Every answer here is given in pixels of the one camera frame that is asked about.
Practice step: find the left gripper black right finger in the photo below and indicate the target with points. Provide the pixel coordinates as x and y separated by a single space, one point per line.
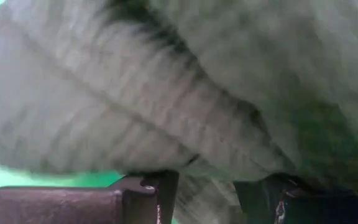
322 208

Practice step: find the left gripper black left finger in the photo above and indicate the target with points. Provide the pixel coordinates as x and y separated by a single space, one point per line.
57 207

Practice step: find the dark green garment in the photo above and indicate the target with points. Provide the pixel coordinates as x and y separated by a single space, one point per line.
166 77

